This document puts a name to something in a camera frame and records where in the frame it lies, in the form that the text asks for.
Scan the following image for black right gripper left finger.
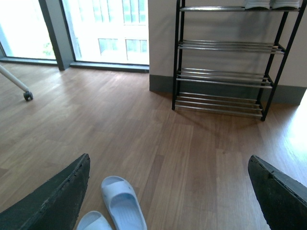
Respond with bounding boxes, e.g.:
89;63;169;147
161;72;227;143
0;154;90;230

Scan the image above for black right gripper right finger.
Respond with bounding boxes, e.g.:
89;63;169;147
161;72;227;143
248;155;307;230

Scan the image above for light blue slide sandal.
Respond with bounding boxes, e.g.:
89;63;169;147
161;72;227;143
101;176;147;230
76;211;112;230

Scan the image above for black metal shoe rack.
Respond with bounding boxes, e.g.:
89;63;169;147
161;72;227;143
172;0;307;121

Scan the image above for grey knit sneaker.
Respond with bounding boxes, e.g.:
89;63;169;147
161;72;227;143
244;0;270;10
270;0;300;9

